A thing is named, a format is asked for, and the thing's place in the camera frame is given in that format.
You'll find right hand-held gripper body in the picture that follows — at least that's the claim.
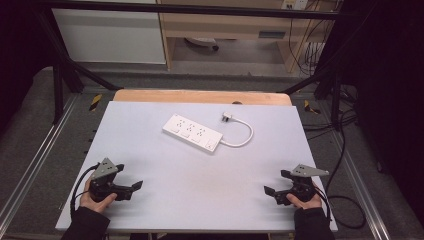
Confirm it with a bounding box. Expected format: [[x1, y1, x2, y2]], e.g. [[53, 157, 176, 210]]
[[275, 163, 331, 205]]

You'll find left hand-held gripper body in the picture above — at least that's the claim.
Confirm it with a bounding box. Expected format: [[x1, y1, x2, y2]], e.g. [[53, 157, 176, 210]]
[[88, 157, 133, 203]]

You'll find white power strip cord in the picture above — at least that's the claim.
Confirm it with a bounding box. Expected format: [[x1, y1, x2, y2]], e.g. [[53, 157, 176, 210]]
[[219, 116, 255, 149]]

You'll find white power strip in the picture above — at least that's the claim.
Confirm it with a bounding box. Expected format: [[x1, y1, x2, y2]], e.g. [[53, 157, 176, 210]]
[[161, 113, 224, 155]]

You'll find white plug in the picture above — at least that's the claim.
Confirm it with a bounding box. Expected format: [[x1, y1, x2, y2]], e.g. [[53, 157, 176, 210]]
[[221, 111, 237, 124]]

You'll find person's right hand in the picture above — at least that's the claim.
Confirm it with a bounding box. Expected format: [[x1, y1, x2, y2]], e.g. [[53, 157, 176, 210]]
[[286, 181, 323, 211]]

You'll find person's left hand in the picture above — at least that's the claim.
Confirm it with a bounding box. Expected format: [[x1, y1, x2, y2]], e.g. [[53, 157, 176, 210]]
[[79, 178, 119, 214]]

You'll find yellow black striped tape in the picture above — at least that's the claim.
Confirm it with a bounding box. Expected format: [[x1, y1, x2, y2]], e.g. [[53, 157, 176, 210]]
[[88, 93, 103, 112], [303, 99, 322, 115]]

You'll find wooden table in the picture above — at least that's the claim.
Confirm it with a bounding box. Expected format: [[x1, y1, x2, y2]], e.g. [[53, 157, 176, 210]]
[[112, 88, 293, 107]]

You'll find dark curtain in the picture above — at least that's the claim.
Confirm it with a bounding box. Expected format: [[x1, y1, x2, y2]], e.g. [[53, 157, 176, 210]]
[[339, 0, 424, 229], [0, 0, 46, 134]]

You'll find white cabinet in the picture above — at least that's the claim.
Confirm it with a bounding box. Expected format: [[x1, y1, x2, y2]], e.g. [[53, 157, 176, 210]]
[[51, 0, 167, 65]]

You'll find office chair base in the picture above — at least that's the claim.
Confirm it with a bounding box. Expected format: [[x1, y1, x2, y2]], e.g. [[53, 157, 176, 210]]
[[184, 36, 221, 52]]

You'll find light wooden desk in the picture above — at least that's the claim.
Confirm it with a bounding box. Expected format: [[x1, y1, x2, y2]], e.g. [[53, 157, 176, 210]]
[[156, 0, 338, 74]]

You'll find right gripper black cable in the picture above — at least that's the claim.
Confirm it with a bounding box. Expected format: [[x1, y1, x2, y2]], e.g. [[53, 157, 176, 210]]
[[312, 185, 333, 223]]

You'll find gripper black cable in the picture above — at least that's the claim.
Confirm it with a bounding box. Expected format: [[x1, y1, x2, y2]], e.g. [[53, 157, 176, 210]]
[[69, 162, 101, 220], [312, 185, 333, 223]]

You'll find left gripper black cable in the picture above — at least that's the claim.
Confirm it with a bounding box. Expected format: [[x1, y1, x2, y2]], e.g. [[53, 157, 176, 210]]
[[69, 162, 101, 220]]

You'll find black floor cable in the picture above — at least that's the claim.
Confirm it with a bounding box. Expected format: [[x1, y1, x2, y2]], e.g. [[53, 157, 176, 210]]
[[300, 85, 367, 231]]

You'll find aluminium floor rail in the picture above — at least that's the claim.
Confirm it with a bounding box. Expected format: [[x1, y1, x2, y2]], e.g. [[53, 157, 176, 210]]
[[327, 129, 392, 240], [0, 94, 80, 228]]

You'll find bundle of black hanging cables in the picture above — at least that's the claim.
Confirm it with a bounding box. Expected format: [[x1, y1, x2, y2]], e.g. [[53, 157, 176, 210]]
[[287, 0, 336, 77]]

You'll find white wall outlet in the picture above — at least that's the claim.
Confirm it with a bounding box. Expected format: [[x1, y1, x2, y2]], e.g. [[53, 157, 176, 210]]
[[280, 0, 310, 11]]

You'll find black metal frame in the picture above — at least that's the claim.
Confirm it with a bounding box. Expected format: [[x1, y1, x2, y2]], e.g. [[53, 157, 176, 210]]
[[32, 0, 345, 132]]

